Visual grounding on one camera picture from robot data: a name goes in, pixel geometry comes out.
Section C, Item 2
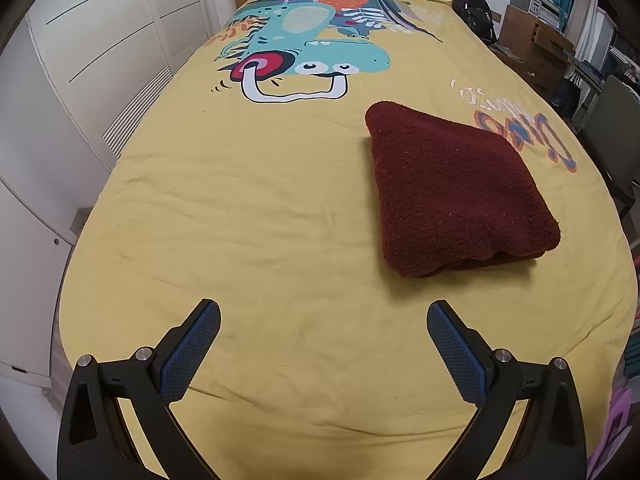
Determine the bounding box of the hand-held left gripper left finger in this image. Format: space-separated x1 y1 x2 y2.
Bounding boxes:
57 298 222 480

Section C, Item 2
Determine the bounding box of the grey chair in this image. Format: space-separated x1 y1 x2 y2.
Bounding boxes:
575 75 640 221

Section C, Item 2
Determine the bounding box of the yellow printed bedspread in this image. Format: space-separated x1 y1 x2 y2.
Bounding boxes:
59 0 638 480

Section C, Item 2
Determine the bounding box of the purple plastic item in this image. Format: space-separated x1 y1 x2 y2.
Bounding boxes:
587 385 636 480

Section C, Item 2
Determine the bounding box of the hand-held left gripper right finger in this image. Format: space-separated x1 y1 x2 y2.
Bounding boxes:
426 300 587 480

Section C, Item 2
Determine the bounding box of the black backpack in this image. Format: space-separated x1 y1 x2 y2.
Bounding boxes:
451 0 499 43

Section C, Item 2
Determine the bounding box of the wooden drawer cabinet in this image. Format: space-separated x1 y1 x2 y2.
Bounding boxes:
492 5 576 96

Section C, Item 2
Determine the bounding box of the maroon knitted sweater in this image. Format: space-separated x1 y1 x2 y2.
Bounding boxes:
364 101 562 278

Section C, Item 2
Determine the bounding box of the dark blue bag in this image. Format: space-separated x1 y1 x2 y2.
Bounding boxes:
552 76 583 120

